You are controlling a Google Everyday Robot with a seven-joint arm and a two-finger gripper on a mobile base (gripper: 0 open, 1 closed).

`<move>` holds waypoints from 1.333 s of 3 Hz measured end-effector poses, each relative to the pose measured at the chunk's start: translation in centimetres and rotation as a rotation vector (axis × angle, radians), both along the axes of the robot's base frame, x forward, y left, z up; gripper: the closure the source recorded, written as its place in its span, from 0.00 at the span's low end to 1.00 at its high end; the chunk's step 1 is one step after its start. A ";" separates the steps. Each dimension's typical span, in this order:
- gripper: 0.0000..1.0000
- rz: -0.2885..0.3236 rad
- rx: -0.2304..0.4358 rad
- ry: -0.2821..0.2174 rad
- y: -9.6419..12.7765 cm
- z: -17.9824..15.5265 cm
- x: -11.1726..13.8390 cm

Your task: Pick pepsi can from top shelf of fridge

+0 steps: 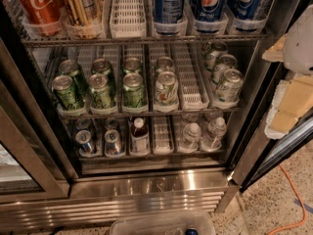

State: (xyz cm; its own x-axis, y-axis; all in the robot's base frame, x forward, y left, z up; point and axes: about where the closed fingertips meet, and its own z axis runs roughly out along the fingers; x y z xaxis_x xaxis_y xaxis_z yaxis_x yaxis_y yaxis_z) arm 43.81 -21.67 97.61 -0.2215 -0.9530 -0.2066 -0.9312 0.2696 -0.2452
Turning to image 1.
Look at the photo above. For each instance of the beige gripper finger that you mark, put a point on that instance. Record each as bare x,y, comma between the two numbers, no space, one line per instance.
292,100
275,52

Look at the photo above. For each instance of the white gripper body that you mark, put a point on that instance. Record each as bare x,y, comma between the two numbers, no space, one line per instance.
299,46

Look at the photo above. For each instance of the blue pepsi can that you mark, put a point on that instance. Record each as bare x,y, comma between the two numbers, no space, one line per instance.
253,10
167,14
209,10

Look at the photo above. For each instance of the white 7up can middle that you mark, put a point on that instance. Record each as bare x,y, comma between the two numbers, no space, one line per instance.
226,61

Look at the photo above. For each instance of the white 7up can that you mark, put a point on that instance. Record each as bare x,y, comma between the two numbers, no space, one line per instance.
211,51
229,86
226,61

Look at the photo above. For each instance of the white 7up can front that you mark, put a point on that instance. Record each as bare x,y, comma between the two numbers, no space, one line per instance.
229,86

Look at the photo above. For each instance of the white 7up can back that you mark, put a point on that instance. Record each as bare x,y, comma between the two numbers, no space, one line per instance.
211,51

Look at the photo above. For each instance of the white empty tray middle shelf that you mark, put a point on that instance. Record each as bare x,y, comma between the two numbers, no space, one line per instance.
192,91

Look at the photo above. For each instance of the white empty tray shelf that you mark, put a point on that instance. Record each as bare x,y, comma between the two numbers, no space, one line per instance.
192,91
163,143

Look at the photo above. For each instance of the white diet can back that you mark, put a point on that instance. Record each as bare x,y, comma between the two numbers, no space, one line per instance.
164,64

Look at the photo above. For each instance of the white diet can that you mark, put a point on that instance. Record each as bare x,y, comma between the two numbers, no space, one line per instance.
164,64
167,89

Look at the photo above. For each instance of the white diet can front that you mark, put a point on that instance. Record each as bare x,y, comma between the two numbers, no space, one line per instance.
167,89

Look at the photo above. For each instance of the white empty tray bottom shelf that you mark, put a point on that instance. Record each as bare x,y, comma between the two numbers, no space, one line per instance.
163,143

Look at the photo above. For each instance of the green can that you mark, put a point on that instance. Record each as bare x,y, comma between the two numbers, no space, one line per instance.
132,64
134,95
66,91
103,66
100,92
75,71

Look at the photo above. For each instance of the white empty can tray top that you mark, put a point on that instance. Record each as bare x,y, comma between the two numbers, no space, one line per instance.
128,19

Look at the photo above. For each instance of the stainless steel fridge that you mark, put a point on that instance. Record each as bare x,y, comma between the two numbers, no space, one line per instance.
51,184

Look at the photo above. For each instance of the gold soda can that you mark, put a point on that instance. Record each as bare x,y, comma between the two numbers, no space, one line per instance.
84,15

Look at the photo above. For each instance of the green can back left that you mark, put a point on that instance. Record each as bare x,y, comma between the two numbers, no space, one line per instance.
75,71

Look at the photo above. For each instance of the green can front left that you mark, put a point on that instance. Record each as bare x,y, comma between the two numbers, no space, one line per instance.
66,91

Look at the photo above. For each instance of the red coca-cola can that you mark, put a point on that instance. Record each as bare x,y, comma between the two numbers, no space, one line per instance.
43,13

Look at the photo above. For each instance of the clear water bottle right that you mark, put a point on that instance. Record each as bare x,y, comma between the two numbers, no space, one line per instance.
213,134

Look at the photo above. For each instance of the clear water bottle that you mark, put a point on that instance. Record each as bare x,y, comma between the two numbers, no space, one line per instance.
213,134
190,137

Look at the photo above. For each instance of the clear water bottle left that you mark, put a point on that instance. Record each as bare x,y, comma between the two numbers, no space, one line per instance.
190,137

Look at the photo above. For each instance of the dark drink bottle white cap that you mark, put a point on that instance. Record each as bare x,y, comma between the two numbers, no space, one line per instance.
140,137

